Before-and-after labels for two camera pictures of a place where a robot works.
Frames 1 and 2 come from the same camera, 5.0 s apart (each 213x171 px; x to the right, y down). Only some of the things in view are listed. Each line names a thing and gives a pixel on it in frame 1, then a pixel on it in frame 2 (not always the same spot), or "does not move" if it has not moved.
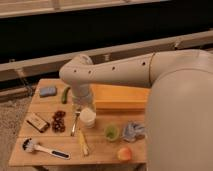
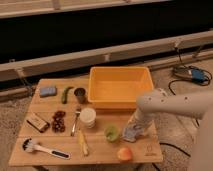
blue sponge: x=47 y=91 does not move
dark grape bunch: x=58 y=121 does not move
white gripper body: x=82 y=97 → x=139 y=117
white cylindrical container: x=88 y=117 does not move
